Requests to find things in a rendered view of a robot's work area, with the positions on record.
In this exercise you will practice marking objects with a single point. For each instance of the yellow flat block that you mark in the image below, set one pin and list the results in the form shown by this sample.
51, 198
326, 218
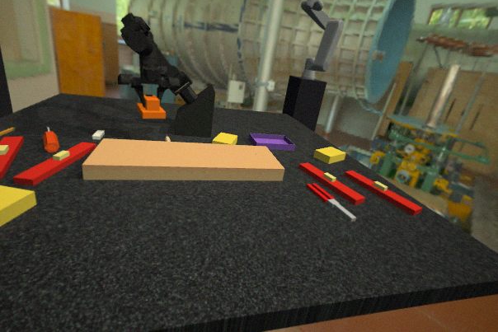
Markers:
225, 138
329, 155
14, 202

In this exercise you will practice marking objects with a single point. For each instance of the purple shallow tray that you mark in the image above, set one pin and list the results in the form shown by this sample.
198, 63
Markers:
273, 142

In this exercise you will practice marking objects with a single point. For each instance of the red flat bar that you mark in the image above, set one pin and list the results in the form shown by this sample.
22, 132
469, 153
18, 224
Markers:
9, 146
331, 182
37, 174
383, 191

